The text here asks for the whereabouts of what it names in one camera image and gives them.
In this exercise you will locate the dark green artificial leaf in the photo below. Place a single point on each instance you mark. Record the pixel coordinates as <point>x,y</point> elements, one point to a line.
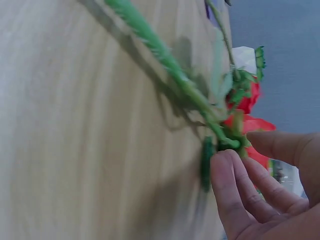
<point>207,165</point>

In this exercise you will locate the green serrated artificial leaf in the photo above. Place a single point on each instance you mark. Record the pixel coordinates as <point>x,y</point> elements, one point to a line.
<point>260,62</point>

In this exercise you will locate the green fern leaf stem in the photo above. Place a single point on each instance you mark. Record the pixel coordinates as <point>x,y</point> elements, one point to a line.
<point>162,53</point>

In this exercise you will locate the person's right hand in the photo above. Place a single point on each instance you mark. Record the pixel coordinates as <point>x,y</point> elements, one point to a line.
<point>280,220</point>

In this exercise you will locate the white faceted vase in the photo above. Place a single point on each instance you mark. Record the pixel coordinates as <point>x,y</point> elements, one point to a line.
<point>243,58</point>

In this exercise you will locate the red artificial rose with stem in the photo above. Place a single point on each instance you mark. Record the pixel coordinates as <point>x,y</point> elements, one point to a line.
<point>246,96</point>

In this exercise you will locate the red artificial flower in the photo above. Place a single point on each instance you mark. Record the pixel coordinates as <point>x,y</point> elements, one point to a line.
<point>252,125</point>

